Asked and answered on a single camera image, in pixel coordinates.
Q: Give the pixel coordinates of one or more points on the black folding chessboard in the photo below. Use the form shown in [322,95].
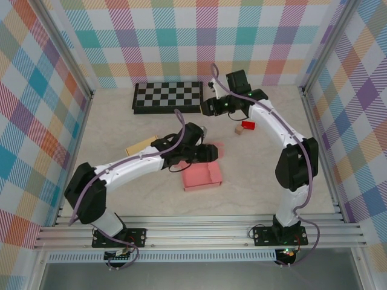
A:
[167,95]

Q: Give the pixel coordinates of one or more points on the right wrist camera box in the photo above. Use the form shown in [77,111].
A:
[216,89]

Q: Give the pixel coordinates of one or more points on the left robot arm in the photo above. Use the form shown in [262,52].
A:
[130,166]

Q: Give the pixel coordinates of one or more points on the red block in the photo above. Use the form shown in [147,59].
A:
[248,124]

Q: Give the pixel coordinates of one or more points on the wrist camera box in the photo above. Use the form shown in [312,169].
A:
[216,89]
[204,130]

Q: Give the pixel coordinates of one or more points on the small wooden cube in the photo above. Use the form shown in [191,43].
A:
[239,130]

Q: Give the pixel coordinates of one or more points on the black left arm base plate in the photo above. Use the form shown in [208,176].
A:
[137,237]

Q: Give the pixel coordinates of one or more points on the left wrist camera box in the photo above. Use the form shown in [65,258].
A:
[204,130]

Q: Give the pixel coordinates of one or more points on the aluminium mounting rail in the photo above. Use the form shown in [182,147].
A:
[196,232]

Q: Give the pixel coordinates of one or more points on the aluminium side rail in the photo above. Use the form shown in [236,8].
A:
[74,157]
[317,136]

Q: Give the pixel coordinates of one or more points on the aluminium frame post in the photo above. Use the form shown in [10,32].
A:
[325,45]
[66,49]

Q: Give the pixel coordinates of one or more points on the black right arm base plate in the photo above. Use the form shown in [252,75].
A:
[261,237]

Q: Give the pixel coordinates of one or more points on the small controller board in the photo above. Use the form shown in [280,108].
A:
[287,252]
[121,253]

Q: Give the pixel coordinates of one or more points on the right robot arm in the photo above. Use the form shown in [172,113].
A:
[297,166]

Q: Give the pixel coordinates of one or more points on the yellow paper box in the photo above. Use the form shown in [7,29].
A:
[139,146]

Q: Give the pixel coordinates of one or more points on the pink paper box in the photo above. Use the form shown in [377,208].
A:
[198,175]

